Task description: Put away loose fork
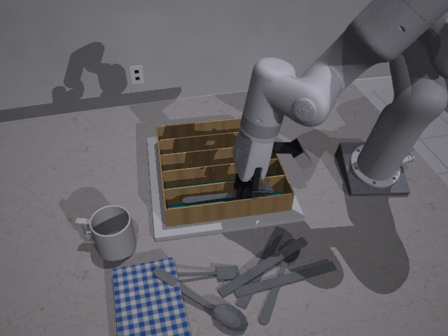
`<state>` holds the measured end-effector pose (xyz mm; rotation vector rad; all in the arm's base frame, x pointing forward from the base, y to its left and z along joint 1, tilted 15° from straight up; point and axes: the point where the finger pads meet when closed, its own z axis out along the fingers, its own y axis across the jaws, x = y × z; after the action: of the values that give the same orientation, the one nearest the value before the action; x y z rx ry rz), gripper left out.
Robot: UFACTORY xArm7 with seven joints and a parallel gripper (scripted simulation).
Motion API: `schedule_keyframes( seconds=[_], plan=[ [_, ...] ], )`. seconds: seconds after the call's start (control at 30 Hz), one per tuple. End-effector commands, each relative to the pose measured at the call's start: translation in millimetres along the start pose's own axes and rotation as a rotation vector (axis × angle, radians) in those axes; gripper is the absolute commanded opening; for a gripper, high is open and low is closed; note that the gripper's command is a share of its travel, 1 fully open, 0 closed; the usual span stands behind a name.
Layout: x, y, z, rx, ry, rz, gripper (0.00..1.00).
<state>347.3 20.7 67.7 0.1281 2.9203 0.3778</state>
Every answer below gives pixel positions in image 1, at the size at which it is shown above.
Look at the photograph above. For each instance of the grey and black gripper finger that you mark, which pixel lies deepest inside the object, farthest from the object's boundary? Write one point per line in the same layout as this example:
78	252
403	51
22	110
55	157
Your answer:
245	189
237	182

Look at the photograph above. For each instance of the blue and white checked towel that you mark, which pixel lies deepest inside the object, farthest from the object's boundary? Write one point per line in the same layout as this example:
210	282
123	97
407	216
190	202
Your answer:
147	306

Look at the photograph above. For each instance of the grey mug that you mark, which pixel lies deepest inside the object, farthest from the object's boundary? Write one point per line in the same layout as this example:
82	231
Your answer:
111	231

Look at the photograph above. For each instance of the wooden divided tray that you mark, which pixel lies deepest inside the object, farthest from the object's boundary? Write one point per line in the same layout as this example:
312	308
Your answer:
184	149

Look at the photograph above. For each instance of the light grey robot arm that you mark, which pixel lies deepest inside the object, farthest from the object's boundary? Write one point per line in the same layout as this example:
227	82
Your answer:
412	35

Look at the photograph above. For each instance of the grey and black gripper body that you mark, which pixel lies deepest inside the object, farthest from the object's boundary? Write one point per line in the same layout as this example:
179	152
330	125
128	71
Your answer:
249	153

